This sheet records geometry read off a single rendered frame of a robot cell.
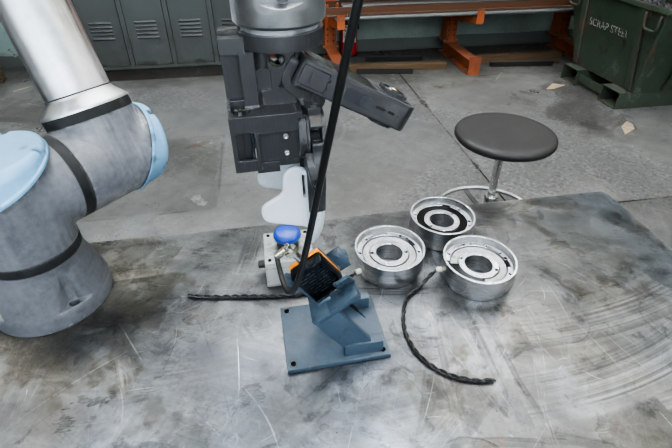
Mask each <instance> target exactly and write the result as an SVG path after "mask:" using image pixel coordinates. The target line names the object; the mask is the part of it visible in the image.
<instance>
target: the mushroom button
mask: <svg viewBox="0 0 672 448"><path fill-rule="evenodd" d="M300 237H301V231H300V229H299V228H298V227H297V226H295V225H285V224H283V225H280V226H278V227H277V228H276V229H275V230H274V232H273V238H274V240H275V241H276V242H277V243H279V244H283V245H284V244H286V243H289V244H291V243H292V244H293V243H295V242H297V241H298V240H299V239H300Z"/></svg>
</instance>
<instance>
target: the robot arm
mask: <svg viewBox="0 0 672 448"><path fill-rule="evenodd" d="M229 2H230V9H231V17H232V21H233V22H234V23H235V24H236V25H237V26H231V27H217V46H218V52H219V57H220V58H221V64H222V71H223V77H224V84H225V90H226V97H227V110H228V123H229V130H230V136H231V142H232V149H233V155H234V162H235V168H236V174H237V173H246V172H255V171H258V183H259V184H260V185H261V186H263V187H265V188H272V189H280V190H282V192H281V193H280V194H279V195H278V196H276V197H274V198H273V199H271V200H270V201H268V202H266V203H265V204H264V205H263V207H262V216H263V218H264V220H266V221H267V222H269V223H274V224H285V225H295V226H304V227H307V226H308V221H309V216H310V211H311V206H312V201H313V196H314V191H315V186H316V181H317V176H318V171H319V166H320V160H321V155H322V150H323V145H324V140H325V135H326V124H325V116H324V111H323V109H322V106H323V105H324V103H325V99H326V100H328V101H331V102H332V100H333V95H334V90H335V85H336V80H337V75H338V70H339V65H338V64H336V63H334V62H332V61H329V60H327V59H325V58H323V57H321V56H319V55H317V54H315V53H313V52H310V51H308V50H310V49H313V48H315V47H318V46H319V45H321V44H322V43H323V41H324V31H323V22H322V20H323V19H324V18H325V0H229ZM0 22H1V24H2V25H3V27H4V29H5V31H6V33H7V35H8V36H9V38H10V40H11V42H12V44H13V46H14V48H15V49H16V51H17V53H18V55H19V57H20V59H21V60H22V62H23V64H24V66H25V68H26V70H27V71H28V73H29V75H30V77H31V79H32V81H33V83H34V84H35V86H36V88H37V90H38V92H39V94H40V95H41V97H42V99H43V101H44V103H45V110H44V113H43V115H42V118H41V120H40V122H41V124H42V125H43V127H44V129H45V131H46V133H47V135H46V136H43V137H41V136H39V135H38V134H36V133H34V132H30V131H10V132H8V133H6V134H4V135H3V134H1V133H0V330H1V331H2V332H3V333H5V334H7V335H10V336H14V337H21V338H32V337H40V336H45V335H49V334H53V333H56V332H59V331H62V330H64V329H67V328H69V327H71V326H73V325H75V324H77V323H79V322H80V321H82V320H83V319H85V318H86V317H88V316H89V315H91V314H92V313H93V312H94V311H95V310H96V309H97V308H98V307H99V306H100V305H101V304H102V303H103V302H104V301H105V299H106V298H107V296H108V295H109V293H110V291H111V288H112V283H113V278H112V274H111V271H110V269H109V266H108V264H107V262H106V260H105V259H104V258H103V257H102V256H101V255H100V254H99V253H98V252H97V251H96V250H95V249H94V248H93V247H92V246H91V245H90V244H89V243H88V242H87V241H86V240H85V239H84V238H83V237H82V235H81V232H80V230H79V227H78V225H77V221H78V220H80V219H82V218H84V217H85V216H87V215H89V214H91V213H93V212H95V211H97V210H99V209H101V208H103V207H105V206H106V205H108V204H110V203H112V202H114V201H116V200H118V199H120V198H122V197H123V196H125V195H127V194H129V193H131V192H133V191H136V190H140V189H142V188H143V187H145V186H146V185H147V183H149V182H151V181H152V180H154V179H156V178H157V177H159V176H160V175H161V174H162V173H163V171H164V170H165V168H166V162H167V161H168V144H167V139H166V136H165V133H164V130H163V128H162V125H161V123H160V122H159V120H158V118H157V117H156V115H154V114H152V112H151V110H150V109H149V108H148V107H147V106H145V105H144V104H141V103H136V102H132V101H131V99H130V97H129V95H128V93H127V92H126V91H124V90H122V89H120V88H118V87H115V86H114V85H112V84H111V83H110V81H109V79H108V77H107V75H106V73H105V71H104V69H103V67H102V65H101V63H100V60H99V58H98V56H97V54H96V52H95V50H94V48H93V46H92V44H91V42H90V40H89V38H88V35H87V33H86V31H85V29H84V27H83V25H82V23H81V21H80V19H79V17H78V15H77V13H76V10H75V8H74V6H73V4H72V2H71V0H0ZM272 54H275V56H276V57H275V58H273V57H270V56H271V55H272ZM406 99H407V97H406V95H405V94H403V93H402V92H401V91H399V90H398V89H397V88H395V87H393V86H390V85H387V84H385V83H383V82H380V84H378V83H376V82H374V81H372V80H370V79H368V78H365V77H363V76H361V75H359V74H357V73H355V72H353V71H351V70H349V69H348V73H347V78H346V83H345V87H344V92H343V96H342V101H341V106H342V107H344V108H347V109H349V110H351V111H354V112H356V113H358V114H361V115H363V116H365V117H367V118H368V119H369V120H370V121H372V122H374V123H376V124H378V125H380V126H382V127H386V128H390V127H391V128H393V129H395V130H397V131H401V130H402V129H403V127H404V126H405V124H406V122H407V120H408V119H409V117H410V115H411V113H412V112H413V110H414V108H413V107H412V106H411V105H410V104H409V102H408V101H407V100H406ZM237 109H239V110H237ZM234 110H237V112H234ZM255 148H256V152H257V158H256V152H255ZM253 152H254V154H253Z"/></svg>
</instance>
